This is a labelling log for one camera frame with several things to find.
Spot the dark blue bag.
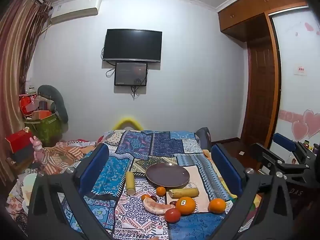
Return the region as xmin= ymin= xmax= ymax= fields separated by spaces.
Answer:
xmin=195 ymin=127 xmax=213 ymax=153

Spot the red gift bag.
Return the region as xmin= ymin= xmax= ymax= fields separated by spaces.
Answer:
xmin=19 ymin=96 xmax=38 ymax=115

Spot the small pink heart sticker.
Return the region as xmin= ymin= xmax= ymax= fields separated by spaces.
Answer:
xmin=292 ymin=120 xmax=309 ymax=142

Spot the white sliding wardrobe door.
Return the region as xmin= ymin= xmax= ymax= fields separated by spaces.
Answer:
xmin=271 ymin=6 xmax=320 ymax=155

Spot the floral white cloth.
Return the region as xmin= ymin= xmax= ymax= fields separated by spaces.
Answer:
xmin=7 ymin=172 xmax=34 ymax=233

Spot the small black monitor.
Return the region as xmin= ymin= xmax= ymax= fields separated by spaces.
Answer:
xmin=114 ymin=62 xmax=148 ymax=87

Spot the orange striped blanket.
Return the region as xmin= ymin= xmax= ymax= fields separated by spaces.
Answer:
xmin=37 ymin=136 xmax=105 ymax=178

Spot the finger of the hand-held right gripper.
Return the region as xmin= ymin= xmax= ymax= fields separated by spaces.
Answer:
xmin=249 ymin=143 xmax=310 ymax=178
xmin=272 ymin=133 xmax=316 ymax=161

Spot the red rectangular box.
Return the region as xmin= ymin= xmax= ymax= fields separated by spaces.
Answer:
xmin=5 ymin=130 xmax=34 ymax=153

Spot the yellow foam ring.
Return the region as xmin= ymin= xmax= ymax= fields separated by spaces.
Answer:
xmin=112 ymin=117 xmax=143 ymax=131

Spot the wooden overhead cabinet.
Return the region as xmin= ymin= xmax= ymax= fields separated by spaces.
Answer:
xmin=217 ymin=0 xmax=310 ymax=43

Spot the black wall television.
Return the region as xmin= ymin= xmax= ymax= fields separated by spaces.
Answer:
xmin=102 ymin=29 xmax=162 ymax=63

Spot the black cable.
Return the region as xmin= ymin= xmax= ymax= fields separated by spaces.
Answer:
xmin=130 ymin=79 xmax=148 ymax=100
xmin=101 ymin=47 xmax=116 ymax=78

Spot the pink toy rabbit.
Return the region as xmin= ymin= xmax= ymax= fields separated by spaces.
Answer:
xmin=30 ymin=135 xmax=46 ymax=164

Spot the yellow-green sugarcane piece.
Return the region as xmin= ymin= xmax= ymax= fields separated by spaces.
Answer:
xmin=168 ymin=187 xmax=200 ymax=198
xmin=126 ymin=171 xmax=136 ymax=195

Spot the large pink heart sticker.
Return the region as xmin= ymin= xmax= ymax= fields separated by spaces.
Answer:
xmin=302 ymin=109 xmax=320 ymax=138

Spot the striped brown curtain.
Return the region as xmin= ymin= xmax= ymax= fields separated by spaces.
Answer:
xmin=0 ymin=0 xmax=53 ymax=185

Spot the green cardboard box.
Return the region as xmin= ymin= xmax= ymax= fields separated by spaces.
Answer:
xmin=25 ymin=114 xmax=63 ymax=146

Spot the long grey pillow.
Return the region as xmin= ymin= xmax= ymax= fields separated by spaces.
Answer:
xmin=37 ymin=85 xmax=69 ymax=124

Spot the blue patchwork tablecloth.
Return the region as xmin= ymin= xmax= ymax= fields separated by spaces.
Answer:
xmin=60 ymin=129 xmax=238 ymax=240

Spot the red tomato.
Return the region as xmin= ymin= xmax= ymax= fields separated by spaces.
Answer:
xmin=164 ymin=208 xmax=181 ymax=223

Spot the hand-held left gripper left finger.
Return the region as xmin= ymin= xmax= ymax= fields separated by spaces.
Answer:
xmin=27 ymin=142 xmax=118 ymax=240

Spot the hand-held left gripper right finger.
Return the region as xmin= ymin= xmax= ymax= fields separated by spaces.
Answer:
xmin=211 ymin=143 xmax=294 ymax=240

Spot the brown wooden door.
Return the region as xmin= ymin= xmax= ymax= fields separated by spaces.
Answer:
xmin=240 ymin=40 xmax=275 ymax=147

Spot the white air conditioner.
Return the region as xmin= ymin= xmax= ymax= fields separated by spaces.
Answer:
xmin=50 ymin=0 xmax=102 ymax=25

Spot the orange flat box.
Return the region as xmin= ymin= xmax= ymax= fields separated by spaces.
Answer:
xmin=31 ymin=110 xmax=54 ymax=120

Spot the purple round plate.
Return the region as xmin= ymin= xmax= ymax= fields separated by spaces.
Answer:
xmin=146 ymin=163 xmax=190 ymax=189

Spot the large orange with sticker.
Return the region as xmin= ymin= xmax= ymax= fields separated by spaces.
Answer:
xmin=175 ymin=197 xmax=197 ymax=215

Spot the plain orange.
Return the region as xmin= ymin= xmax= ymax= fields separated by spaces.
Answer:
xmin=208 ymin=198 xmax=227 ymax=214

